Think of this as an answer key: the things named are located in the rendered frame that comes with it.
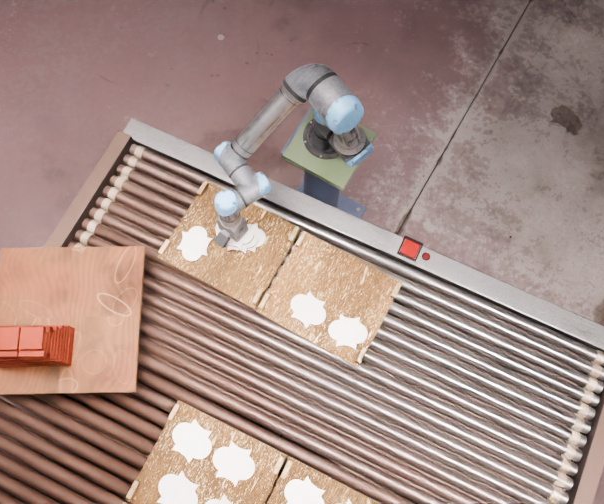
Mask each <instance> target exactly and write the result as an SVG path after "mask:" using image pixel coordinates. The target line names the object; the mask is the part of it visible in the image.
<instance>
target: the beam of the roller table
mask: <svg viewBox="0 0 604 504"><path fill-rule="evenodd" d="M123 133H126V134H128V135H130V136H131V137H132V138H133V140H134V142H135V144H136V145H141V146H143V147H145V148H147V149H148V150H150V151H152V152H154V153H156V154H159V155H161V156H163V157H165V158H168V159H170V160H172V161H174V162H177V163H179V164H181V165H183V166H186V167H188V168H190V169H192V170H195V171H197V172H199V173H201V174H203V175H206V176H208V177H210V178H212V179H215V180H217V181H219V182H221V183H224V184H226V185H228V186H230V187H233V188H235V187H236V186H235V185H234V183H233V182H232V180H231V179H230V178H229V176H228V175H227V174H226V172H225V171H224V170H223V168H222V167H221V166H220V165H219V164H218V161H217V160H216V158H215V157H214V154H213V153H211V152H208V151H206V150H204V149H202V148H199V147H197V146H195V145H193V144H190V143H188V142H186V141H184V140H181V139H179V138H177V137H174V136H172V135H170V134H168V133H165V132H163V131H161V130H159V129H156V128H154V127H152V126H150V125H147V124H145V123H143V122H140V121H138V120H136V119H134V118H131V120H130V121H129V123H128V124H127V126H126V128H125V129H124V131H123ZM267 179H268V180H269V182H270V184H271V191H270V192H268V193H267V194H266V195H264V196H263V197H262V198H260V199H259V200H262V201H264V202H266V203H268V204H271V205H273V206H275V207H277V208H280V209H282V210H284V211H286V212H288V213H291V214H293V215H295V216H297V217H300V218H302V219H304V220H306V221H309V222H311V223H313V224H315V225H318V226H320V227H322V228H324V229H326V230H329V231H331V232H333V233H335V234H338V235H340V236H342V237H344V238H347V239H349V240H351V241H353V242H356V243H358V244H360V245H362V246H365V247H367V248H369V249H371V250H373V251H376V252H378V253H380V254H382V255H385V256H387V257H389V258H391V259H394V260H396V261H398V262H400V263H403V264H405V265H407V266H409V267H412V268H414V269H416V270H418V271H420V272H423V273H425V274H427V275H429V276H432V277H434V278H436V279H438V280H441V281H443V282H445V283H447V284H450V285H452V286H454V287H456V288H458V289H461V290H463V291H465V292H467V293H470V294H472V295H474V296H476V297H479V298H481V299H483V300H485V301H488V302H490V303H492V304H494V305H497V306H499V307H501V308H503V309H505V310H508V311H510V312H512V313H514V314H517V315H519V316H521V317H523V318H526V319H528V320H530V321H532V322H535V323H537V324H539V325H541V326H543V327H546V328H548V329H550V330H552V331H555V332H557V333H559V334H561V335H564V336H566V337H568V338H570V339H573V340H575V341H577V342H579V343H582V344H584V345H586V346H588V347H590V348H593V349H595V350H600V351H602V352H604V326H603V325H601V324H598V323H596V322H594V321H592V320H589V319H587V318H585V317H583V316H580V315H578V314H576V313H573V312H571V311H569V310H567V309H564V308H562V307H560V306H558V305H555V304H553V303H551V302H549V301H546V300H544V299H542V298H539V297H537V296H535V295H533V294H530V293H528V292H526V291H524V290H521V289H519V288H517V287H515V286H512V285H510V284H508V283H505V282H503V281H501V280H499V279H496V278H494V277H492V276H490V275H487V274H485V273H483V272H481V271H478V270H476V269H474V268H471V267H469V266H467V265H465V264H462V263H460V262H458V261H456V260H453V259H451V258H449V257H446V256H444V255H442V254H440V253H437V252H435V251H433V250H431V249H428V248H426V247H424V246H423V247H422V249H421V251H420V253H419V256H418V258H417V260H416V262H414V261H411V260H409V259H407V258H405V257H402V256H400V255H398V254H397V251H398V249H399V247H400V245H401V243H402V240H403V237H401V236H399V235H397V234H394V233H392V232H390V231H388V230H385V229H383V228H381V227H378V226H376V225H374V224H372V223H369V222H367V221H365V220H363V219H360V218H358V217H356V216H354V215H351V214H349V213H347V212H344V211H342V210H340V209H338V208H335V207H333V206H331V205H329V204H326V203H324V202H322V201H320V200H317V199H315V198H313V197H310V196H308V195H306V194H304V193H301V192H299V191H297V190H295V189H292V188H290V187H288V186H286V185H283V184H281V183H279V182H276V181H274V180H272V179H270V178H267ZM425 252H426V253H429V254H430V259H429V260H427V261H425V260H423V259H422V254H423V253H425Z"/></svg>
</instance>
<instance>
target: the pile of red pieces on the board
mask: <svg viewBox="0 0 604 504"><path fill-rule="evenodd" d="M74 333H75V328H73V327H71V326H69V325H36V326H0V367H26V366H71V362H72V352H73V343H74Z"/></svg>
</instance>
